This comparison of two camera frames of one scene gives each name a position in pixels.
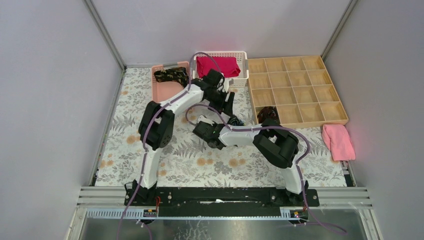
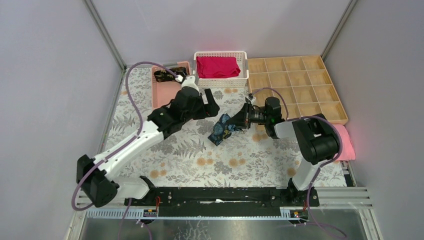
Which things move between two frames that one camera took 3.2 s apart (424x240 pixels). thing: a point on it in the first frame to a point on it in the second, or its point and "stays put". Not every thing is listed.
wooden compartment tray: [299, 88] stays put
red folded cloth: [227, 65] stays put
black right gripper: [214, 125] to [243, 119]
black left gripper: [228, 102] to [205, 108]
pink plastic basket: [160, 90] stays put
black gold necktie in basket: [177, 74] stays put
